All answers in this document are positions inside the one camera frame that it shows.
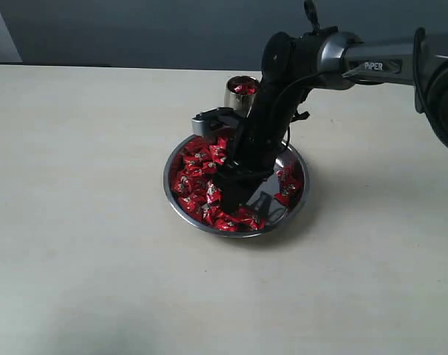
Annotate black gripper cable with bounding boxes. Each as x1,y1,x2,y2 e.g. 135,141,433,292
271,73,321,145

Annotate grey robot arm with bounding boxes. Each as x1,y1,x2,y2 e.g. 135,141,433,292
214,1,448,213

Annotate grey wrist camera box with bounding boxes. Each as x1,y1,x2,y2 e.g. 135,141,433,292
191,107,243,138

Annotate round stainless steel plate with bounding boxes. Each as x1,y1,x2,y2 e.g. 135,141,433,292
163,135,310,239

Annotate stainless steel cup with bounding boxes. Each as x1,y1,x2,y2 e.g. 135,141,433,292
224,75,260,117

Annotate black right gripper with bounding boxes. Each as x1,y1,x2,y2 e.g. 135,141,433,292
212,79,310,214

